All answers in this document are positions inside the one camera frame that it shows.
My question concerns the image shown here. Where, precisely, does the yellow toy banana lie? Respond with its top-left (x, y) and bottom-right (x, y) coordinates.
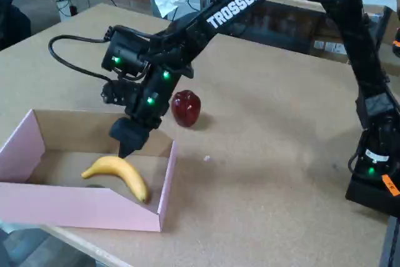
top-left (81, 155), bottom-right (150, 204)

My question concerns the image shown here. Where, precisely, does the dark red toy fruit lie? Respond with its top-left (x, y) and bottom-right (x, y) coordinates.
top-left (171, 89), bottom-right (202, 128)

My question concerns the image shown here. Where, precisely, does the pink cardboard box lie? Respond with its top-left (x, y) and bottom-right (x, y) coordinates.
top-left (0, 109), bottom-right (178, 233)

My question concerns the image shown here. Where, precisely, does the seated person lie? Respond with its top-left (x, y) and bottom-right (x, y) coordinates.
top-left (0, 0), bottom-right (32, 51)

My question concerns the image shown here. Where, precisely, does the brown cardboard box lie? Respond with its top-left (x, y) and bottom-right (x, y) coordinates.
top-left (314, 19), bottom-right (348, 58)

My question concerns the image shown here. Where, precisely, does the black camera cable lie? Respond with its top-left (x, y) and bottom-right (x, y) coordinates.
top-left (48, 34), bottom-right (115, 82)

